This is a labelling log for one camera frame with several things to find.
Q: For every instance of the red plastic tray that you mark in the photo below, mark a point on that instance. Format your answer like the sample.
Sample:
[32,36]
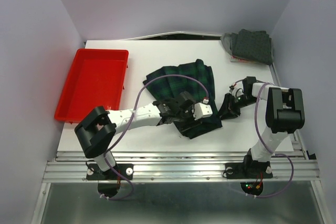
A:
[95,78]

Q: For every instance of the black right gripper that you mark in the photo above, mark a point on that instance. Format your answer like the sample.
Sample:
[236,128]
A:
[228,112]

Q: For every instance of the folded light grey skirt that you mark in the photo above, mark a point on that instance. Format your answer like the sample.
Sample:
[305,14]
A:
[229,41]

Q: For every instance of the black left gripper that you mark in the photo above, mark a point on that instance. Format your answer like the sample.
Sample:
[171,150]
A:
[191,117]

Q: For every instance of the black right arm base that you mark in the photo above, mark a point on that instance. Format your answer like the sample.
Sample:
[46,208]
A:
[248,171]

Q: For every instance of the folded pink patterned skirt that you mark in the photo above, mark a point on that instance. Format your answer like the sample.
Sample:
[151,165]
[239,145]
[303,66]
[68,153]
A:
[235,59]

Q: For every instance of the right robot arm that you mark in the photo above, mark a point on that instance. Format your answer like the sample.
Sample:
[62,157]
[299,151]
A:
[284,115]

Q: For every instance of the green plaid skirt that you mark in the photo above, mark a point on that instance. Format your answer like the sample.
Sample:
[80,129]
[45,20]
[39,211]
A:
[170,87]

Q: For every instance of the grey dotted skirt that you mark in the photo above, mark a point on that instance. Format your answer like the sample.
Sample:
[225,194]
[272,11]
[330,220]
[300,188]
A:
[252,46]

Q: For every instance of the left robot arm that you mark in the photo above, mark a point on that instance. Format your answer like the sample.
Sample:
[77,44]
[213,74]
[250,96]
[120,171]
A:
[96,130]

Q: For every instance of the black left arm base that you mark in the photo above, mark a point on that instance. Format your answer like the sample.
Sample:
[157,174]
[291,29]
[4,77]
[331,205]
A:
[95,173]

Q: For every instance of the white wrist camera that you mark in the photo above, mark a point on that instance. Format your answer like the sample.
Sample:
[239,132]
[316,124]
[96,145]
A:
[234,90]
[202,110]

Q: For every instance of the aluminium frame rail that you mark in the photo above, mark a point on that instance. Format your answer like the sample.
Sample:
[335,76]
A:
[168,167]

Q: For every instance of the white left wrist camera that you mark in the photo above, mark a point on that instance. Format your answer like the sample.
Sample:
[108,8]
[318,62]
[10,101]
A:
[202,110]

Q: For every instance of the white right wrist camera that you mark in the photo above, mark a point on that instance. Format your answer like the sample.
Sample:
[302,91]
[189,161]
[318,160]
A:
[234,90]

